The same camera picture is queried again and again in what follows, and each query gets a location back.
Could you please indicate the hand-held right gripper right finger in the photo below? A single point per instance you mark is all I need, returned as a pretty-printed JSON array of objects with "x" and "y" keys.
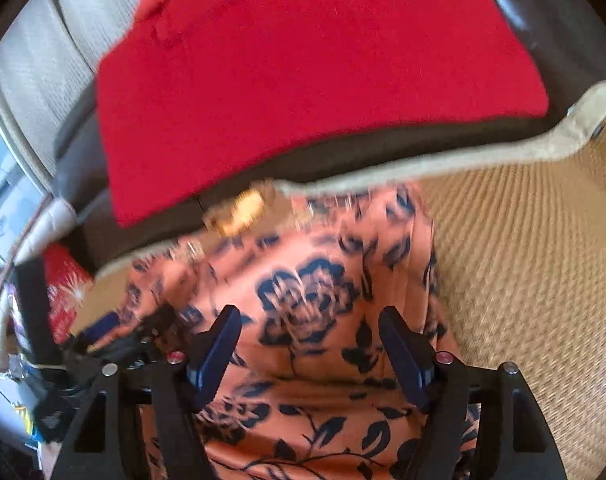
[{"x": 404, "y": 357}]

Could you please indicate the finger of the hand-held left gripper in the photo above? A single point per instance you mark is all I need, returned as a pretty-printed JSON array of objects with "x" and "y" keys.
[{"x": 103, "y": 324}]

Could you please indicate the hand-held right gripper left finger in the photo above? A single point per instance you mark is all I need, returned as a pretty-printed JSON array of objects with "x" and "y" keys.
[{"x": 217, "y": 355}]

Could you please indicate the orange floral garment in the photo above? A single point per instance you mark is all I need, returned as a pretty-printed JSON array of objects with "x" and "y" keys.
[{"x": 308, "y": 290}]

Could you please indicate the red sparkle-print packet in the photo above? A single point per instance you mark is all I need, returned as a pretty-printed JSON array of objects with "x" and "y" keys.
[{"x": 63, "y": 290}]

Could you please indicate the white padded roll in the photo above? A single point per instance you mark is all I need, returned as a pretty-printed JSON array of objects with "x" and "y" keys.
[{"x": 53, "y": 225}]

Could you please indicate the woven straw mat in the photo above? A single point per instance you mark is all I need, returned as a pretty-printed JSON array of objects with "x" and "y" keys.
[{"x": 528, "y": 270}]

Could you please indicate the brown leather sofa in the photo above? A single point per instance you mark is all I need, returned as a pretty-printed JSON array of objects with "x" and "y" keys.
[{"x": 363, "y": 152}]

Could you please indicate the beige textured sofa cover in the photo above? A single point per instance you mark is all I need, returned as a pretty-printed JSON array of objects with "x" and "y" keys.
[{"x": 48, "y": 55}]

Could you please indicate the red towel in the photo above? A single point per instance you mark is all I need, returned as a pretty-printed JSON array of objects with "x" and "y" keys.
[{"x": 308, "y": 75}]

